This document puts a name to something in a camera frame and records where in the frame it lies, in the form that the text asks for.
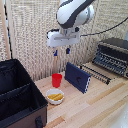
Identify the black toaster oven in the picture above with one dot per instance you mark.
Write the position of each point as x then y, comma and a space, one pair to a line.
112, 56

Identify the beige woven folding screen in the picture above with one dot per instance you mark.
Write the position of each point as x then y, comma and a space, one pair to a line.
63, 40

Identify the black fabric storage bin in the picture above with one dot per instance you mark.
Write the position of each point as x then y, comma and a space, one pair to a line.
18, 95

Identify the white bowl with yellow food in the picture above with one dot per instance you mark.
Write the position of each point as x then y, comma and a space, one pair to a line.
55, 96

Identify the dark blue box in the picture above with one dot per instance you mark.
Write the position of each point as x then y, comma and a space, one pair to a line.
78, 77

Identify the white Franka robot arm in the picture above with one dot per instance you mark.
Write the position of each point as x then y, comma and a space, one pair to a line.
74, 12

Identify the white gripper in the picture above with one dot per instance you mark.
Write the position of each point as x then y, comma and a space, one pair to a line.
62, 39

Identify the red plastic cup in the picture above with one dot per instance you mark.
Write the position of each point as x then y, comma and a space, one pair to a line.
56, 80

